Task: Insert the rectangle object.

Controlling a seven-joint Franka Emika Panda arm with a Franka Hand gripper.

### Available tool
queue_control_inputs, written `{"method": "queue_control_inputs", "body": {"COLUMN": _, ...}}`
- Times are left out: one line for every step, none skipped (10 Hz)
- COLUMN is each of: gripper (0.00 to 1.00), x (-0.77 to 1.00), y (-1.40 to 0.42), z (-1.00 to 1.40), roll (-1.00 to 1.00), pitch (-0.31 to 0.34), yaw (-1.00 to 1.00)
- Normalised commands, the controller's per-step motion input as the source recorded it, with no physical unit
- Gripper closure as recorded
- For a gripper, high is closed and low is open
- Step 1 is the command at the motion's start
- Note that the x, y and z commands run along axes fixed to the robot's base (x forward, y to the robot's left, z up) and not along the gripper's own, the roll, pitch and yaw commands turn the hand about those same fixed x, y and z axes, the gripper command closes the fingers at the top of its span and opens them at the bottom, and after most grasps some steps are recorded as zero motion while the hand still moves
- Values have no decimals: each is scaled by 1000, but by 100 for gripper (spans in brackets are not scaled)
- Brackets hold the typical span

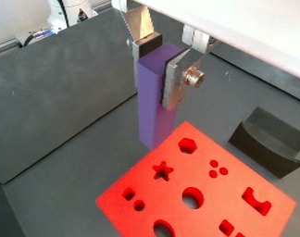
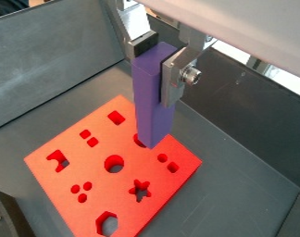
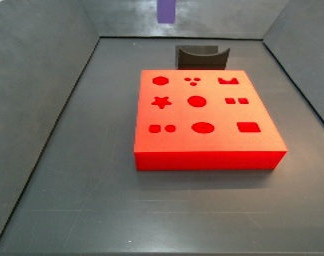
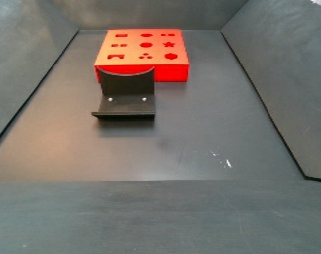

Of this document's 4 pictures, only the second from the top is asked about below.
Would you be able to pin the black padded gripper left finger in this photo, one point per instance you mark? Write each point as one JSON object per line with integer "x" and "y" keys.
{"x": 140, "y": 37}

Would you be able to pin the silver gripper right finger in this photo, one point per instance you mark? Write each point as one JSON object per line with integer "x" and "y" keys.
{"x": 179, "y": 70}

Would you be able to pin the purple rectangular block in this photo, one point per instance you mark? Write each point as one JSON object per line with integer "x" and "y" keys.
{"x": 155, "y": 118}

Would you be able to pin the red shape sorter board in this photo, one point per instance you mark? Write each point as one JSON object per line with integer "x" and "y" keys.
{"x": 107, "y": 182}

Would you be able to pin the black curved holder block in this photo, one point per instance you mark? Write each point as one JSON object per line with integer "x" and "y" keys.
{"x": 14, "y": 225}

